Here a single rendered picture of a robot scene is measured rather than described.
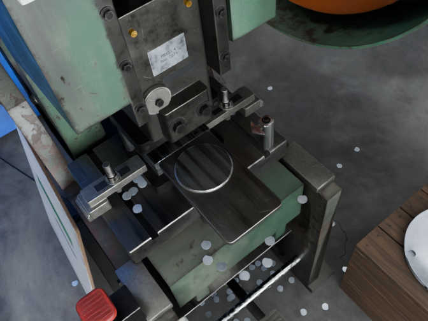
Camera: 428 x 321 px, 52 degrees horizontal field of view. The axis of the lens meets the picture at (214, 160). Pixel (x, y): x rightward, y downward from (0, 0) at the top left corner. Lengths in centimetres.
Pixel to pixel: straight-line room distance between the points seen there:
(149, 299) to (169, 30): 55
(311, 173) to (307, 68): 123
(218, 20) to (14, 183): 155
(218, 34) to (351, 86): 151
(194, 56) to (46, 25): 30
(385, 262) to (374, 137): 80
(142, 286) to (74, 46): 57
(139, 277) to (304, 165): 47
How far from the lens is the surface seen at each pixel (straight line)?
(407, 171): 194
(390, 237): 138
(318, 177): 108
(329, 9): 92
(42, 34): 57
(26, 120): 113
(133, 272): 101
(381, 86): 222
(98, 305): 87
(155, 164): 96
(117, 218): 100
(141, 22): 69
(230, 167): 92
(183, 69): 78
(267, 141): 102
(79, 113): 66
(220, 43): 76
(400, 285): 132
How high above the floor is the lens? 155
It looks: 54 degrees down
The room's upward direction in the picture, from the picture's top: 10 degrees counter-clockwise
